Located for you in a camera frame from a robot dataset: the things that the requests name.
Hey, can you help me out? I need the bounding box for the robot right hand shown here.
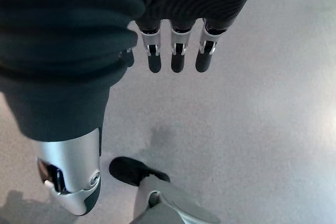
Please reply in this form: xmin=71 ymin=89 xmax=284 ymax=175
xmin=0 ymin=0 xmax=266 ymax=217

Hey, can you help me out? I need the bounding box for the dark robot foot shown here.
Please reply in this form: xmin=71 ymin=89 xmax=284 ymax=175
xmin=108 ymin=156 xmax=171 ymax=187

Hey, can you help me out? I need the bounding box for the silver robot leg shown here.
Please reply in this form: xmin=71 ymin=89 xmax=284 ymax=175
xmin=128 ymin=174 xmax=221 ymax=224

